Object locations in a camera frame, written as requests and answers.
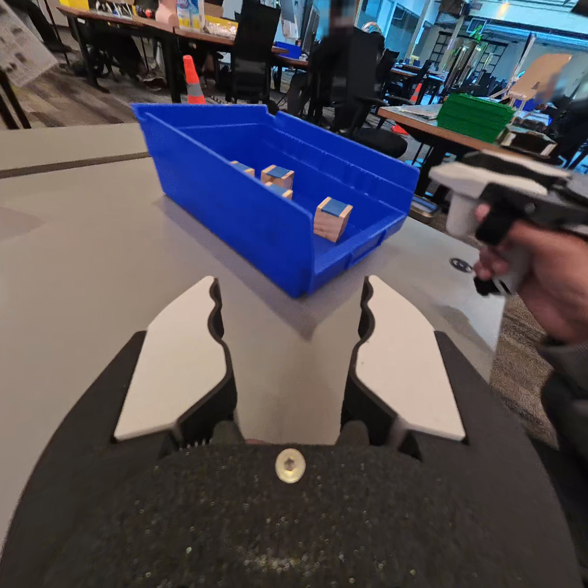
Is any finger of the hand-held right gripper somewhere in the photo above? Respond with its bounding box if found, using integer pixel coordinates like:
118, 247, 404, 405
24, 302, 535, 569
429, 163, 548, 239
461, 149, 571, 185

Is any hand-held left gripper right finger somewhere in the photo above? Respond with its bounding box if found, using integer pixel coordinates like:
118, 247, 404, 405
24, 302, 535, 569
341, 276, 467, 448

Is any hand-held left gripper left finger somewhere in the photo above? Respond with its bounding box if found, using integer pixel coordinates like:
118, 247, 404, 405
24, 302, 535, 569
113, 276, 238, 448

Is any blue plastic bin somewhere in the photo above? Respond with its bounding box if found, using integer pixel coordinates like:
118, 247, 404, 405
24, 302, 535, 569
131, 102, 421, 299

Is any person's right forearm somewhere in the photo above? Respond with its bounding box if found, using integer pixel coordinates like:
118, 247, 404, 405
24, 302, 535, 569
538, 337, 588, 455

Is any grey desk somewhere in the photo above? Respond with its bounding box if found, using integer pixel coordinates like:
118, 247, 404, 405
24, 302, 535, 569
0, 122, 506, 545

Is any person's right hand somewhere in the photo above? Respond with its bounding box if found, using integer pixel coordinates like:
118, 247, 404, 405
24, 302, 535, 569
473, 203, 588, 343

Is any green board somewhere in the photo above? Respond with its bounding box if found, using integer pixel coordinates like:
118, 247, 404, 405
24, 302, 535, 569
435, 93, 518, 143

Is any dark wooden table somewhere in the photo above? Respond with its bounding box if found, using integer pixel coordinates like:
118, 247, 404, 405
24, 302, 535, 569
377, 104, 553, 196

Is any black office chair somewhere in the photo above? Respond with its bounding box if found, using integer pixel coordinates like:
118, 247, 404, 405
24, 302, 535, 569
229, 0, 282, 105

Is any orange traffic cone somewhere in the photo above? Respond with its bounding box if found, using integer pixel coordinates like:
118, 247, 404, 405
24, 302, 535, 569
182, 54, 208, 105

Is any brown work table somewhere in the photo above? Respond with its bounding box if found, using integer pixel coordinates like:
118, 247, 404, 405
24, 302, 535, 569
57, 5, 309, 105

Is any printed paper sign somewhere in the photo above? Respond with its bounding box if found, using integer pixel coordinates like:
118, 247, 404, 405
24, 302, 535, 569
0, 5, 59, 89

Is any black metal frame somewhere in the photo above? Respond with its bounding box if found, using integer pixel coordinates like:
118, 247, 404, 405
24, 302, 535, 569
0, 69, 32, 130

